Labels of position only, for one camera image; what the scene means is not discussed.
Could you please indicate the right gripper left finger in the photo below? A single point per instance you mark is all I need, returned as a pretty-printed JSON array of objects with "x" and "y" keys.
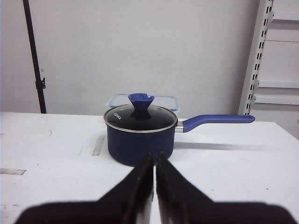
[{"x": 126, "y": 203}]

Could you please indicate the white slotted shelf upright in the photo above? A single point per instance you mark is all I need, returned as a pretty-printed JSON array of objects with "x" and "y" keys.
[{"x": 272, "y": 75}]

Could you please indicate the black tripod pole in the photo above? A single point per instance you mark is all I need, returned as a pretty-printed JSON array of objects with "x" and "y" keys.
[{"x": 40, "y": 83}]

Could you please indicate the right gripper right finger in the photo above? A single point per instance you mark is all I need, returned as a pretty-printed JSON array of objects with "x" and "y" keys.
[{"x": 180, "y": 202}]

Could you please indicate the clear plastic food container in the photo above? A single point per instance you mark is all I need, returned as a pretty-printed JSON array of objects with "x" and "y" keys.
[{"x": 168, "y": 102}]

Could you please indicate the glass pot lid blue knob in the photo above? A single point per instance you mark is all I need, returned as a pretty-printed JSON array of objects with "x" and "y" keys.
[{"x": 140, "y": 116}]

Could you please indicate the blue saucepan with handle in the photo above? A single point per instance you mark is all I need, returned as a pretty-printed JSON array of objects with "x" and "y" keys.
[{"x": 129, "y": 148}]

